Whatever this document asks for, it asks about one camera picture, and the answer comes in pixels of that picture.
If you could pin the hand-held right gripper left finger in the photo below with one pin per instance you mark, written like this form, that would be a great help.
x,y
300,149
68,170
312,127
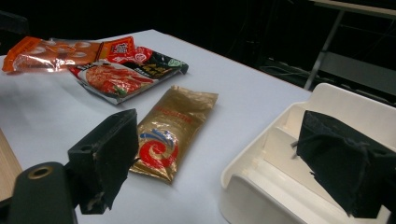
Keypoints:
x,y
106,161

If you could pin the red seasoning packet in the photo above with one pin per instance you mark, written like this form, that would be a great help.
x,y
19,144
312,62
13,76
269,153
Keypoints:
x,y
120,49

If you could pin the gold packet with red swirl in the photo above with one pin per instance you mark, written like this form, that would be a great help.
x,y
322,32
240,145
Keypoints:
x,y
174,124

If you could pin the white metal table stand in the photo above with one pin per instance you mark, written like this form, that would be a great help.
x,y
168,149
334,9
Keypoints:
x,y
358,73

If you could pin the black red food-picture packet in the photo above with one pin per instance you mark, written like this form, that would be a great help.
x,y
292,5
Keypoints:
x,y
118,81

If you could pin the white plastic storage box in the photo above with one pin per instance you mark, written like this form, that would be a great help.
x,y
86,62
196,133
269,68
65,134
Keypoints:
x,y
264,193

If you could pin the white table mat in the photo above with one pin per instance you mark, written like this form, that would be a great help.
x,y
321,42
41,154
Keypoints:
x,y
233,93

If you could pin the orange transparent snack packet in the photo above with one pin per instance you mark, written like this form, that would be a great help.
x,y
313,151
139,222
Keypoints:
x,y
31,53

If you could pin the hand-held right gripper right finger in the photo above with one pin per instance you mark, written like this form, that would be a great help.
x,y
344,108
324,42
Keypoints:
x,y
345,168

